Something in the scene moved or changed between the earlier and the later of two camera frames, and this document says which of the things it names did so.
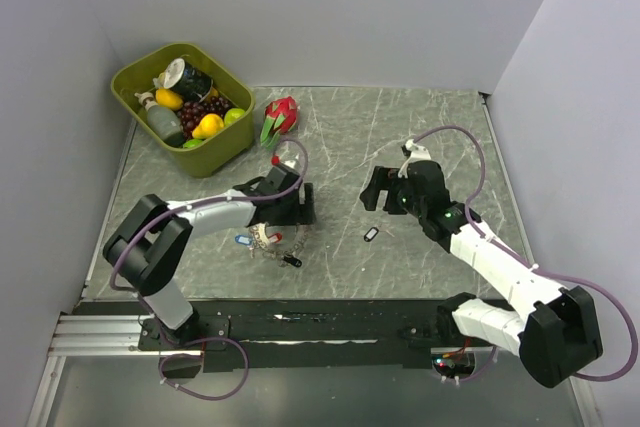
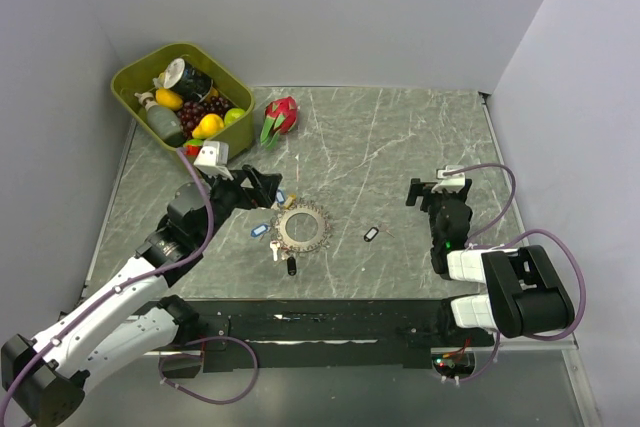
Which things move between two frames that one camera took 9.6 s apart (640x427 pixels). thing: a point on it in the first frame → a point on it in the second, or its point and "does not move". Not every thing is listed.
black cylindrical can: [188, 81] does not move
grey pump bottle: [164, 122] does not move
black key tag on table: [372, 233] does not move
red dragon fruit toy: [280, 117] does not move
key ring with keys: [260, 240] → [281, 236]
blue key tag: [243, 239] → [259, 230]
